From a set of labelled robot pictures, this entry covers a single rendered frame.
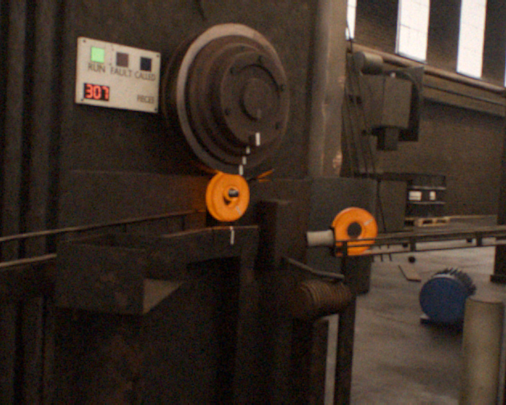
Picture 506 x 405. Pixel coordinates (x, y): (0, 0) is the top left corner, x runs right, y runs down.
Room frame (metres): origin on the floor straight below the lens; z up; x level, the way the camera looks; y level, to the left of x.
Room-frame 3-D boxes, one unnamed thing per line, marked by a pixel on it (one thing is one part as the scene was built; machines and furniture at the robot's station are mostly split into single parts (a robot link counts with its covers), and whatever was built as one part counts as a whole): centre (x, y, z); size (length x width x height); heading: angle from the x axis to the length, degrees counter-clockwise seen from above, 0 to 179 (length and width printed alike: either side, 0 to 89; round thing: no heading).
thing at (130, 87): (1.76, 0.41, 1.15); 0.26 x 0.02 x 0.18; 133
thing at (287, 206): (2.08, -0.08, 0.68); 0.11 x 0.08 x 0.24; 43
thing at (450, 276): (3.74, -1.28, 0.17); 0.57 x 0.31 x 0.34; 153
